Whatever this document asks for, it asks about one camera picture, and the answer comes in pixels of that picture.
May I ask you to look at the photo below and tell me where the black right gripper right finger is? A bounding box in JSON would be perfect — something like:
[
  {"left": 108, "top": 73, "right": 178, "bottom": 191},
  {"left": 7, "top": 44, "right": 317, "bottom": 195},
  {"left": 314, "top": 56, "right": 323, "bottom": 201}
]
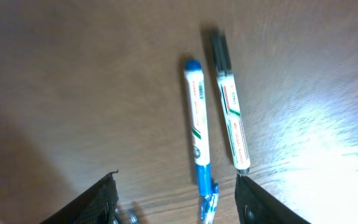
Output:
[{"left": 234, "top": 174, "right": 309, "bottom": 224}]

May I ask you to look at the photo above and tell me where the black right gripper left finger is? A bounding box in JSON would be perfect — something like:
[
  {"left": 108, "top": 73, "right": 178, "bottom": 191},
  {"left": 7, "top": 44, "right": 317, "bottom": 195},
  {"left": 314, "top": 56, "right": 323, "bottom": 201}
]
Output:
[{"left": 41, "top": 171, "right": 119, "bottom": 224}]

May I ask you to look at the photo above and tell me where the black ballpoint pen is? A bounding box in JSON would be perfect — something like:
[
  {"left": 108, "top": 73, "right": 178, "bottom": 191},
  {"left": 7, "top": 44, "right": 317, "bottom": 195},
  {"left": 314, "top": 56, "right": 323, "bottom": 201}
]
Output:
[{"left": 127, "top": 209, "right": 141, "bottom": 224}]

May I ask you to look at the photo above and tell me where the blue ballpoint pen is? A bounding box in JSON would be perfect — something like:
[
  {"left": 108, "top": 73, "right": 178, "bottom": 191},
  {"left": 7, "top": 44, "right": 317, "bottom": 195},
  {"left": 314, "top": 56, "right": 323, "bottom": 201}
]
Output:
[{"left": 200, "top": 184, "right": 219, "bottom": 224}]

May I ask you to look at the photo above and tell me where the blue whiteboard marker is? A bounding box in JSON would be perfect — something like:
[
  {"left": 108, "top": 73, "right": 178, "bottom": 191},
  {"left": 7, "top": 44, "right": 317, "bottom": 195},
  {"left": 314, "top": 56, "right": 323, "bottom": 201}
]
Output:
[{"left": 184, "top": 60, "right": 213, "bottom": 197}]

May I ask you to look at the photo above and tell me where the black whiteboard marker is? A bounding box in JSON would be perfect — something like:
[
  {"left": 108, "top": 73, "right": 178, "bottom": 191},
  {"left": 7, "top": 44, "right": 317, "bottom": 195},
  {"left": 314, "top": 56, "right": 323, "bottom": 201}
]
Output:
[{"left": 209, "top": 30, "right": 251, "bottom": 175}]

